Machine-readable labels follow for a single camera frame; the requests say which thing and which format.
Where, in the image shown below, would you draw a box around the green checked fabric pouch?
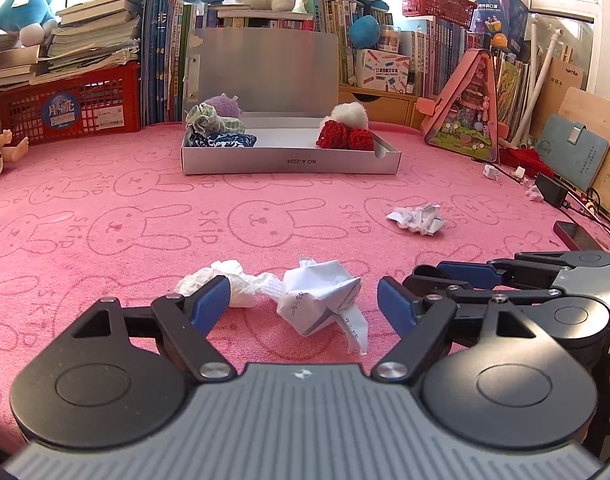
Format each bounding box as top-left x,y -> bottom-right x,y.
186,103 -> 245,136

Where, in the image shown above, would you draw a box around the pink white paper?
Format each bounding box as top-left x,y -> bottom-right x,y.
386,204 -> 445,236

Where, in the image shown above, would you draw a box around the row of blue books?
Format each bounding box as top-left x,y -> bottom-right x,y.
140,0 -> 198,126

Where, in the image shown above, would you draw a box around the wooden drawer shelf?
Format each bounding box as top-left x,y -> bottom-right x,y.
338,84 -> 424,128

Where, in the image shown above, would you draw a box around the pink rabbit tablecloth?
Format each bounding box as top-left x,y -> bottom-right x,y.
0,125 -> 562,453

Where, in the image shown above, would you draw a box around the white tissue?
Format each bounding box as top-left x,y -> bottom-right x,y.
175,260 -> 284,308

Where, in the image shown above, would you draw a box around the blue plush toy left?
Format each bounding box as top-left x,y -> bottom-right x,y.
0,0 -> 56,47

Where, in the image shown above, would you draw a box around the pink triangular diorama house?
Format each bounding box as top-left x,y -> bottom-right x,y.
416,49 -> 508,164

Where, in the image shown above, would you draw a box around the red plastic basket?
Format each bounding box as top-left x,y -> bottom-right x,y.
0,62 -> 141,145

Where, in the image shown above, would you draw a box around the red crocheted item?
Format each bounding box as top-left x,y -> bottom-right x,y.
316,119 -> 374,151

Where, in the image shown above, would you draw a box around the small red basket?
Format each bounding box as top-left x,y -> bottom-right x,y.
401,0 -> 476,28

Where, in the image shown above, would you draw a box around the purple plush toy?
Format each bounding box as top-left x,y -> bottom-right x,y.
204,93 -> 242,118

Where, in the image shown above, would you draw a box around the row of colourful books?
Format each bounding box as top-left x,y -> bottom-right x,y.
198,0 -> 480,98

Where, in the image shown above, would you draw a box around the teal notebook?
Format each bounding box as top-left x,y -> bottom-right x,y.
535,115 -> 610,191

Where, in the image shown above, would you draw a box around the small crumpled paper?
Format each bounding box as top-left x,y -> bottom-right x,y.
483,165 -> 501,181

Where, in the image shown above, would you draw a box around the blue floral drawstring pouch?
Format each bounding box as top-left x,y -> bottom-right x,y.
184,132 -> 257,148

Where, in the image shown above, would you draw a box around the printed paper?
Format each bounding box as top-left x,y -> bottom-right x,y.
277,258 -> 369,356

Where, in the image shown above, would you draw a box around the silver cardboard box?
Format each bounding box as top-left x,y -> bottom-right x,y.
181,28 -> 401,176

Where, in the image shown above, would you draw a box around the stack of books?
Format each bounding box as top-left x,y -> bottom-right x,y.
0,0 -> 144,89

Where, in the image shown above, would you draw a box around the white fluffy plush toy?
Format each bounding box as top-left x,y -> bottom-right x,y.
320,102 -> 369,129

